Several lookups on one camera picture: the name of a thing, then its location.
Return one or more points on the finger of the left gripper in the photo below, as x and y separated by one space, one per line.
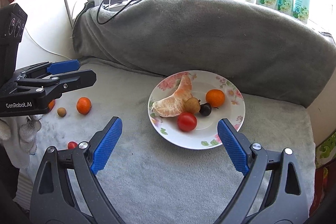
48 68
73 80

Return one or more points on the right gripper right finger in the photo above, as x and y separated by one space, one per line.
285 200

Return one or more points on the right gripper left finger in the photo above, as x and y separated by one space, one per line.
53 199

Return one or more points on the mandarin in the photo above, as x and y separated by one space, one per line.
215 98
83 105

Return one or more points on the red cherry tomato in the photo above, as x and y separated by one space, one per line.
187 122
72 145

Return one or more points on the floral white plate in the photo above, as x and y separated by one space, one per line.
204 136

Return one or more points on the peeled pomelo segment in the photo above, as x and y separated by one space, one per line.
173 105

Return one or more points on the dark plum smaller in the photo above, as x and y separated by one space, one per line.
205 109

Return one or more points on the brown longan with stem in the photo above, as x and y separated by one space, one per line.
192 105

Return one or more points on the white gloved left hand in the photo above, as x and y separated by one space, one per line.
25 128

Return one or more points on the light grey seat blanket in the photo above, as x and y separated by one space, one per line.
149 180

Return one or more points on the dark grey back cushion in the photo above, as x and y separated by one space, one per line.
262 51

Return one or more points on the black left camera box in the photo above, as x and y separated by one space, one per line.
13 21

